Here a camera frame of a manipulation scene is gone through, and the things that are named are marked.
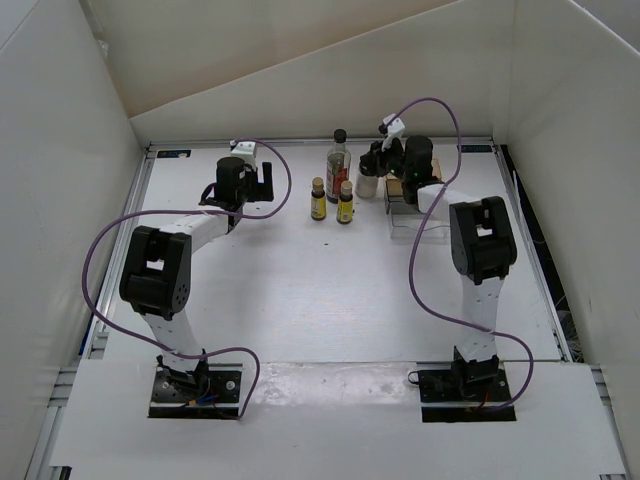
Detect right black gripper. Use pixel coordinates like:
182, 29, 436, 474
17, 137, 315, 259
360, 135, 411, 182

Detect white powder jar black cap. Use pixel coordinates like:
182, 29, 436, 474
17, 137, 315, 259
355, 172, 378, 199

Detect tall clear chili bottle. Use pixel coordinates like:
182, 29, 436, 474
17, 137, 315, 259
326, 129, 351, 204

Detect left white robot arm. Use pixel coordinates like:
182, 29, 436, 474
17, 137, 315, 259
119, 156, 274, 400

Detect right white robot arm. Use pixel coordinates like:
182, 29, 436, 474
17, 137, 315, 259
359, 135, 517, 400

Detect tiered clear condiment rack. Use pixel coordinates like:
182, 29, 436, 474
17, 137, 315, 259
384, 173, 449, 244

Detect left small yellow-label bottle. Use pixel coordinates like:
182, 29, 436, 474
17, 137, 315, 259
311, 177, 327, 221

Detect small yellow-label bottle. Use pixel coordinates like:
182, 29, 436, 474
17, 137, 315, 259
311, 177, 327, 221
336, 180, 354, 225

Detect right small yellow-label bottle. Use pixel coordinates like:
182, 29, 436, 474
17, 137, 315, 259
336, 180, 354, 225

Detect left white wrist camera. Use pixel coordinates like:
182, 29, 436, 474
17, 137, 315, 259
230, 141, 257, 168

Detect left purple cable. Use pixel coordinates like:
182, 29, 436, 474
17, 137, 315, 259
80, 141, 293, 419

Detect purple cable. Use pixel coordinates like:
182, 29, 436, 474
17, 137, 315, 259
394, 96, 534, 410
80, 141, 293, 419

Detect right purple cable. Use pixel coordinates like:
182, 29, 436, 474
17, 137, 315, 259
394, 96, 534, 410

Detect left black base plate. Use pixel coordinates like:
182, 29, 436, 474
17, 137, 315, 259
147, 364, 243, 420

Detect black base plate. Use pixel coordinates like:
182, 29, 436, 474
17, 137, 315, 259
407, 364, 517, 424
147, 364, 243, 420

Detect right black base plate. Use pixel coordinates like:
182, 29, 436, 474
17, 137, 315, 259
407, 364, 517, 424

